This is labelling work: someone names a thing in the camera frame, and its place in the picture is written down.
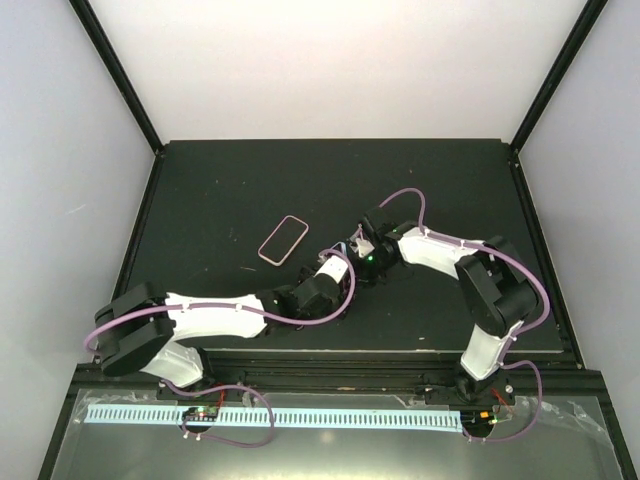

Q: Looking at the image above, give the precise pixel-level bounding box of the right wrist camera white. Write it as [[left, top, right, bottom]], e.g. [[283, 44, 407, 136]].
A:
[[349, 226, 375, 259]]

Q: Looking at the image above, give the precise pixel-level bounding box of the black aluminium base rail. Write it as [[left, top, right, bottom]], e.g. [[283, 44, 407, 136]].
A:
[[84, 350, 600, 396]]

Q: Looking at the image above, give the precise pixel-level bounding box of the small circuit board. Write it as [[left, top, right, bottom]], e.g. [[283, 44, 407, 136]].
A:
[[182, 406, 218, 422], [469, 411, 513, 425]]

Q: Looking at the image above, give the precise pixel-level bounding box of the right small circuit board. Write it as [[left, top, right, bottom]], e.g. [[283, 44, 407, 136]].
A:
[[469, 411, 513, 425]]

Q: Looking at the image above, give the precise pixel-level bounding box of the pink phone case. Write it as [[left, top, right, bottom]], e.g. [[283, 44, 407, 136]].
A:
[[257, 215, 309, 267]]

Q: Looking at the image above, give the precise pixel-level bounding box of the left rear black frame post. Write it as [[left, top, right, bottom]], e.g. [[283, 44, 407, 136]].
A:
[[69, 0, 164, 155]]

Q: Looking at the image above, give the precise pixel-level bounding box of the right rear black frame post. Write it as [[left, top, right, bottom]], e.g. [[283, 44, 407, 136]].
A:
[[510, 0, 608, 154]]

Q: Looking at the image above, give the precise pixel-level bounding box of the left small circuit board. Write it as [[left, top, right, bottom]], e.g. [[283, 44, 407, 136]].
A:
[[182, 406, 218, 422]]

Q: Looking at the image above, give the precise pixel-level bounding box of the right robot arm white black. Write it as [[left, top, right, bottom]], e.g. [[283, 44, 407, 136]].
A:
[[346, 207, 543, 404]]

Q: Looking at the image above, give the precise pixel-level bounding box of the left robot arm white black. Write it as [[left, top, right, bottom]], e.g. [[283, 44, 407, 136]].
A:
[[94, 267, 355, 399]]

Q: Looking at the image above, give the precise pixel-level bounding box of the black frame post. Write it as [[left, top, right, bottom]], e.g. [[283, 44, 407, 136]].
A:
[[69, 0, 164, 155], [510, 0, 608, 154]]

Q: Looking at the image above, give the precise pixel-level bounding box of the white slotted cable duct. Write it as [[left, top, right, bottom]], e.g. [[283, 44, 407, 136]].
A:
[[84, 404, 463, 433]]

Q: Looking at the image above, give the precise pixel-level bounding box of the light blue phone case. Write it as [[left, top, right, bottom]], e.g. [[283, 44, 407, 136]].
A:
[[325, 241, 353, 260]]

